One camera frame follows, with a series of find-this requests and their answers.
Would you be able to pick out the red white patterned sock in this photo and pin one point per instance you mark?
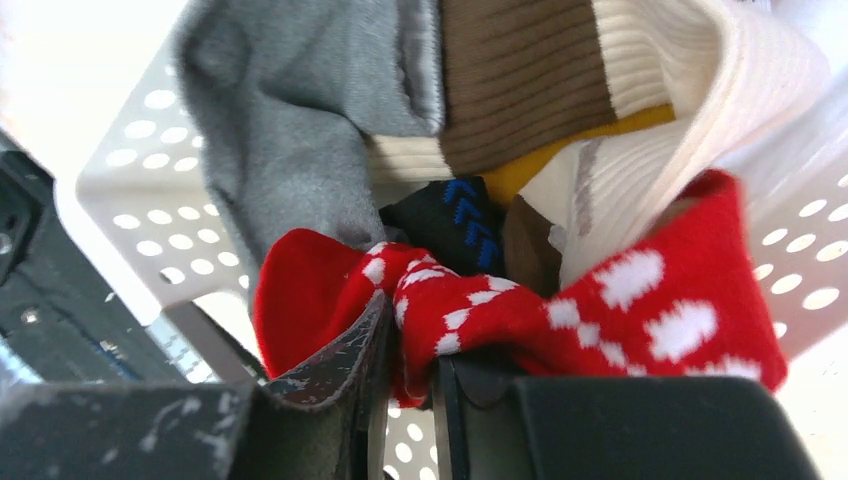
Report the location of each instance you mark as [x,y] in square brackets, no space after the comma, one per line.
[682,301]

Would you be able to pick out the grey sock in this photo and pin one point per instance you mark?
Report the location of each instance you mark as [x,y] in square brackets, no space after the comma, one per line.
[285,94]

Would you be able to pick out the mustard striped sock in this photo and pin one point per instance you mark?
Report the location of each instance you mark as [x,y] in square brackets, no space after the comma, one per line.
[506,181]

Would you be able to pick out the black blue sock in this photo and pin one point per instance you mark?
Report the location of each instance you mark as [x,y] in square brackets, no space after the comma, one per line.
[456,221]

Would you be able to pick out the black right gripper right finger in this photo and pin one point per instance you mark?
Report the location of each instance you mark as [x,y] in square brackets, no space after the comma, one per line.
[494,421]

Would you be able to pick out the white plastic basket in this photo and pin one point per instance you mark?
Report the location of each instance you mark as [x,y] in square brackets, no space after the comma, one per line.
[144,186]

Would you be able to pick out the beige brown sock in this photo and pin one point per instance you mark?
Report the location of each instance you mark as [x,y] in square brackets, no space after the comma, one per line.
[522,74]

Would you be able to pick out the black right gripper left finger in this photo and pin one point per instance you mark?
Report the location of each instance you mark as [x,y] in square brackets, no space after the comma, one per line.
[325,419]

